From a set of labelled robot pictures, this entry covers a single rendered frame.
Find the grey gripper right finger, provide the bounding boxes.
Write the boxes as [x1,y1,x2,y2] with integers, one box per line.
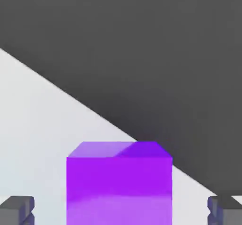
[207,195,242,225]

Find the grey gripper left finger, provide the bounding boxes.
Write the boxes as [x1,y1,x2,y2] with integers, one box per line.
[0,195,35,225]

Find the small purple cube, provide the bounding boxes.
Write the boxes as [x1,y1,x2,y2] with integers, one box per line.
[66,141,173,225]

